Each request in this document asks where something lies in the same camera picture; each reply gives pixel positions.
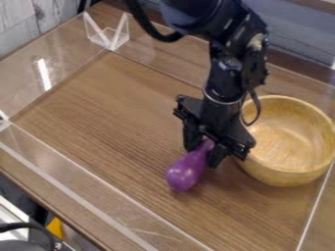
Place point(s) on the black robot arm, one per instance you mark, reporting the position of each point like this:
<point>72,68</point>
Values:
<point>238,37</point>

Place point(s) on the purple toy eggplant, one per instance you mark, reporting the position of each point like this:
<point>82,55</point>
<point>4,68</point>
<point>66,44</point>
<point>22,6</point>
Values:
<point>187,169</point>

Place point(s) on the brown wooden bowl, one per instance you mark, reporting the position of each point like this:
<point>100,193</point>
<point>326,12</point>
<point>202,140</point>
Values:
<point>295,143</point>

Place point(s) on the clear acrylic enclosure wall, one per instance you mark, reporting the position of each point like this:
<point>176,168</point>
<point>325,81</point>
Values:
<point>88,137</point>

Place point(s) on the clear acrylic corner bracket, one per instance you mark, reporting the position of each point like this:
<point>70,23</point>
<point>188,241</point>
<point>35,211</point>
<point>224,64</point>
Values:
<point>110,38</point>

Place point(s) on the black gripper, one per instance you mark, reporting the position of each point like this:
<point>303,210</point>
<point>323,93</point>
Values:
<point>216,121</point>

